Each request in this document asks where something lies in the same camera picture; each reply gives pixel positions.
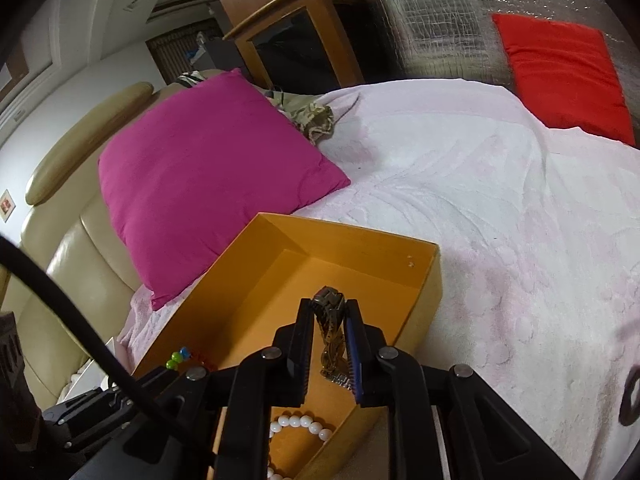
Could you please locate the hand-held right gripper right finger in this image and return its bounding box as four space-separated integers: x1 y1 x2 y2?
346 299 576 480

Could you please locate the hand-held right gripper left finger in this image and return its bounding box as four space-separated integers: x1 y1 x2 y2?
70 297 317 480

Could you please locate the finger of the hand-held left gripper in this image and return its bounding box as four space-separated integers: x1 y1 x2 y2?
42 366 186 453

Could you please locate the bronze metal chain bracelet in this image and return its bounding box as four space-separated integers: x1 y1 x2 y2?
312 285 352 389

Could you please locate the orange cardboard box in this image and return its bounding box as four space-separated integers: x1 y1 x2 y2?
131 212 443 480

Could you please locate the dark brown bangle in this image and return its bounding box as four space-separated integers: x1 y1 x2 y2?
619 364 640 427

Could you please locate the beige leather sofa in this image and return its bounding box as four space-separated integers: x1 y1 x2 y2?
0 69 226 411

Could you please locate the pale pink blanket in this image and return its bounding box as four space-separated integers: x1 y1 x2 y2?
115 77 640 480

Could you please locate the magenta pillow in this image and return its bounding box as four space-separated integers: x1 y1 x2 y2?
97 67 351 311

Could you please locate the camouflage cloth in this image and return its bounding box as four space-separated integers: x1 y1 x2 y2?
260 87 336 147

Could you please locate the striped cloth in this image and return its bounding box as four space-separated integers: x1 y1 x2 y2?
175 71 208 90

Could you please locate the dark slatted grille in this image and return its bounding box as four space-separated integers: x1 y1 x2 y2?
145 17 223 83

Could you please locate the wooden cabinet with glass door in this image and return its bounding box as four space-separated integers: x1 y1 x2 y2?
222 0 396 93

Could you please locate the red cushion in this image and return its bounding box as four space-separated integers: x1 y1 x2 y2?
491 12 637 148

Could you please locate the silver foil mat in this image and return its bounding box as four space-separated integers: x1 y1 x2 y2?
350 0 631 92

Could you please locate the white pearl bead bracelet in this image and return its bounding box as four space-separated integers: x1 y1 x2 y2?
266 411 337 480

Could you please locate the black cable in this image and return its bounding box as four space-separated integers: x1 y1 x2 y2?
0 235 211 453

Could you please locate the colourful bead bracelet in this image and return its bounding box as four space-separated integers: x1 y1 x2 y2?
165 345 217 374

